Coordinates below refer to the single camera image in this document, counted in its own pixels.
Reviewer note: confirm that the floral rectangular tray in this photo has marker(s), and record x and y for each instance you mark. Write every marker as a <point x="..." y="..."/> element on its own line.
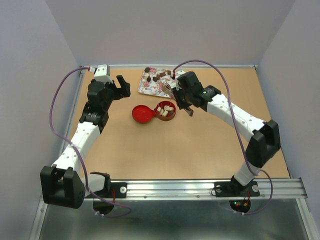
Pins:
<point x="149" y="85"/>

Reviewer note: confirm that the metal serving tongs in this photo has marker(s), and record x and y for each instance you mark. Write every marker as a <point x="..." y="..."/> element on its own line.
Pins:
<point x="166" y="88"/>

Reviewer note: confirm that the red round tin box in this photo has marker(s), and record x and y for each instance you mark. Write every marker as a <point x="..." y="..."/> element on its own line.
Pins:
<point x="168" y="106"/>

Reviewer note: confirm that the red tin lid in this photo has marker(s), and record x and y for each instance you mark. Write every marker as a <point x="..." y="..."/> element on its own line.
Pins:
<point x="142" y="114"/>

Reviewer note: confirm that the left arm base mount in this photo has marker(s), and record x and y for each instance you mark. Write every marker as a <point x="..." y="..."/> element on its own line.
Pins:
<point x="101" y="184"/>

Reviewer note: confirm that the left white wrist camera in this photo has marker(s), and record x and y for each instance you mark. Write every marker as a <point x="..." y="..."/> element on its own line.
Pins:
<point x="102" y="73"/>

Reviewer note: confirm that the aluminium mounting rail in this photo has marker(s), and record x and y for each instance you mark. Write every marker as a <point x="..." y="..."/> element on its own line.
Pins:
<point x="203" y="189"/>

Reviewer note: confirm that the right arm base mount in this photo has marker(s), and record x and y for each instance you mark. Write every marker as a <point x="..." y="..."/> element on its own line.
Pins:
<point x="237" y="192"/>

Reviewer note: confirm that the white cube chocolate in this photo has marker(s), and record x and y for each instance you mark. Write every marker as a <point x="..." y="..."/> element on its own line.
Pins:
<point x="165" y="113"/>

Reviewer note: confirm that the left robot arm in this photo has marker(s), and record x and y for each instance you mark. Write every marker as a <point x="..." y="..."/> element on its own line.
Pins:
<point x="66" y="183"/>

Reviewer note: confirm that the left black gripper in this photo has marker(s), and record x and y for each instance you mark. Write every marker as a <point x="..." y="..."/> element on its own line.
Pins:
<point x="124" y="91"/>

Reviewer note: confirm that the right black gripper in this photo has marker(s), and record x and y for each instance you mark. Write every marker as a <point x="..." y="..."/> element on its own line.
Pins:
<point x="177" y="91"/>

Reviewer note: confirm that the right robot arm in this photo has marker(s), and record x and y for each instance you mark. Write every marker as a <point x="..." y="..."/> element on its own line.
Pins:
<point x="263" y="137"/>

